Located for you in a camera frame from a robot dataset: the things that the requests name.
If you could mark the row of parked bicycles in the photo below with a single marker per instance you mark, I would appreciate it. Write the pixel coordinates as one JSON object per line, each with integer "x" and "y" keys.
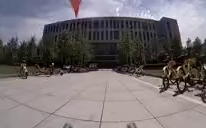
{"x": 131, "y": 70}
{"x": 74, "y": 69}

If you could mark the dark curved building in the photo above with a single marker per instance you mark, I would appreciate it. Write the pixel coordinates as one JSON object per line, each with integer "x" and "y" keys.
{"x": 104, "y": 33}

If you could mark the row of trees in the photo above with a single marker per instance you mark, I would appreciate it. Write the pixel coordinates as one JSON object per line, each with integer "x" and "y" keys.
{"x": 31, "y": 53}
{"x": 131, "y": 50}

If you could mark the pale stone slab plaza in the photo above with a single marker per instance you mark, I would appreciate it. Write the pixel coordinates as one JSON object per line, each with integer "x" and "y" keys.
{"x": 101, "y": 96}

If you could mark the person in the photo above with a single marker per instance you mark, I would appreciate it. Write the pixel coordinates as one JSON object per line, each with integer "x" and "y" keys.
{"x": 23, "y": 70}
{"x": 51, "y": 68}

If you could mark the red triangular pennant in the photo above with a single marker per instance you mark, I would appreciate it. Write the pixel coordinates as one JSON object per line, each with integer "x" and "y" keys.
{"x": 75, "y": 6}

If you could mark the robot's own part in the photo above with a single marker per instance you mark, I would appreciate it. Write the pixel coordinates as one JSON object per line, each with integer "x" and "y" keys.
{"x": 131, "y": 125}
{"x": 68, "y": 126}

